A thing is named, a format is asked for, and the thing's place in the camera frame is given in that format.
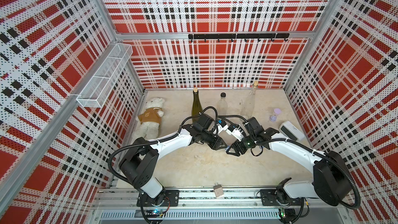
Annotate dark green wine bottle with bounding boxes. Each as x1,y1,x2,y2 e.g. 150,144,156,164
191,88,203,116

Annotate tall clear corked bottle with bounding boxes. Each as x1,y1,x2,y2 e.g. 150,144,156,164
240,80,259,119

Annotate small clear black-capped bottle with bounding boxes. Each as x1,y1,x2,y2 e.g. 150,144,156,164
216,92,228,116

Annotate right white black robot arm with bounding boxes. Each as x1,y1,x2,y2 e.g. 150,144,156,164
219,117,360,207

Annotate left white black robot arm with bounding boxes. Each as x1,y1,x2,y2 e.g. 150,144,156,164
119,114,228,199

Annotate purple sand timer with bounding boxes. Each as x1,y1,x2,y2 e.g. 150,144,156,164
269,108,282,122

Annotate white rectangular device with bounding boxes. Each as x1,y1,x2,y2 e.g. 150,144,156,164
279,121,306,142

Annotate small beige plug adapter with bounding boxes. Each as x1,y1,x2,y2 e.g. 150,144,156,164
213,184,224,198

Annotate white teddy bear brown shirt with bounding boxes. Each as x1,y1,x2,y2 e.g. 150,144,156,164
132,97,165,141

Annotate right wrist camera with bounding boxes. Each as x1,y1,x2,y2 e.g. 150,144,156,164
226,124,246,142

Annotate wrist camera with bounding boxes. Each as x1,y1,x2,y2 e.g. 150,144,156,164
226,124,246,142
217,119,229,133

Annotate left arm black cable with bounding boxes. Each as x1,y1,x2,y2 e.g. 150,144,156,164
107,106,220,184

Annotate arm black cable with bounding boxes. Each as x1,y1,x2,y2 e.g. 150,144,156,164
107,106,220,184
217,114,361,209

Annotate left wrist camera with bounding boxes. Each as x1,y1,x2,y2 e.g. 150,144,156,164
217,119,229,133

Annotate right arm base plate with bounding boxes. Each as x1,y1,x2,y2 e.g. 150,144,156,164
256,188,306,207

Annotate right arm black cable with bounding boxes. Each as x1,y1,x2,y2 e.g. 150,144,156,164
217,114,361,209

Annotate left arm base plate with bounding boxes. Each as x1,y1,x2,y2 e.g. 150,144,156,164
136,189,180,207

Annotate black wall hook rail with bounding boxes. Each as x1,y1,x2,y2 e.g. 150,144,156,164
188,33,290,40

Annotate white wire mesh basket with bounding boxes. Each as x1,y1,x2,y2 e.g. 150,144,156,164
77,43,132,108

